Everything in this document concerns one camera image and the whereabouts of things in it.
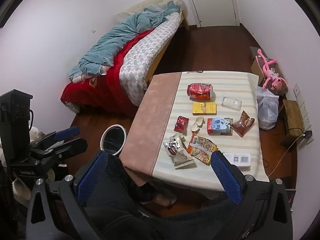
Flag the person's foot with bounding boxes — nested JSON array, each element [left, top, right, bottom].
[[152, 194, 177, 207]]

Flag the cream pillow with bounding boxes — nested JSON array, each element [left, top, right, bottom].
[[114, 0, 187, 23]]

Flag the blue milk carton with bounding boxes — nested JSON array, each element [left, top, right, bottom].
[[206, 117, 233, 135]]

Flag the person's black pants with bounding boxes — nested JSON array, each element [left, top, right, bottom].
[[81, 152, 250, 240]]

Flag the orange snack wrapper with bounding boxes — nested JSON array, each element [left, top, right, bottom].
[[187, 135, 219, 165]]

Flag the teal duvet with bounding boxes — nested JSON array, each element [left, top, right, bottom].
[[67, 1, 182, 82]]

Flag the white power strip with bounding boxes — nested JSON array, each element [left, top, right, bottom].
[[293, 83, 314, 144]]

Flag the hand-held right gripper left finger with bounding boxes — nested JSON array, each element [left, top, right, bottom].
[[25, 151, 110, 240]]

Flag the white fluffy cloth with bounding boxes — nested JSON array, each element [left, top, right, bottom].
[[11, 169, 55, 207]]

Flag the striped pink tablecloth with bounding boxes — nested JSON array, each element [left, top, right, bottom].
[[119, 71, 270, 183]]

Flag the pink white cloth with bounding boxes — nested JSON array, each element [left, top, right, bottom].
[[72, 65, 110, 83]]

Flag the clear plastic container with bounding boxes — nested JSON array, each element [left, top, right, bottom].
[[221, 96, 242, 111]]

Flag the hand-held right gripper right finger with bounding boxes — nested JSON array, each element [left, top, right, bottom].
[[210, 150, 294, 240]]

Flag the tan charger cable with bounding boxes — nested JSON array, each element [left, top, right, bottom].
[[267, 134, 305, 178]]

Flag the brown snack packet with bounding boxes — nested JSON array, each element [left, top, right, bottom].
[[230, 110, 255, 138]]

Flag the white plastic bag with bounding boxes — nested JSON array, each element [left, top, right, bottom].
[[256, 86, 280, 130]]

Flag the white door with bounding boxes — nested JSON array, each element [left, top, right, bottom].
[[184, 0, 238, 27]]

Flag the yellow cardboard box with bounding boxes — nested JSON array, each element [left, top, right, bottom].
[[192, 102, 217, 116]]

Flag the wooden bed frame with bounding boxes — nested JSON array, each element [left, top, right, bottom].
[[144, 10, 190, 90]]

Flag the red blanket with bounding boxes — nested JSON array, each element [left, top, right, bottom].
[[61, 27, 157, 117]]

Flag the white black snack wrapper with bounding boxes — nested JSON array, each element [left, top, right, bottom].
[[162, 133, 195, 168]]

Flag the pink plush toy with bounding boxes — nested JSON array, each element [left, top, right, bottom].
[[257, 49, 288, 90]]

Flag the beige wrapped snack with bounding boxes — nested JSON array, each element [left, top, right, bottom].
[[191, 116, 205, 132]]

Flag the white barcode box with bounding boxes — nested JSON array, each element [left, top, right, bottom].
[[222, 152, 252, 167]]

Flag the red soda can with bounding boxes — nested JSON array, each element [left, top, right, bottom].
[[187, 82, 214, 100]]

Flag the red snack packet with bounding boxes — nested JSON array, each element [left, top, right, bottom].
[[174, 116, 190, 132]]

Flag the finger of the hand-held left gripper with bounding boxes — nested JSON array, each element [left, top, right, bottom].
[[29, 126, 80, 152], [37, 138, 88, 162]]

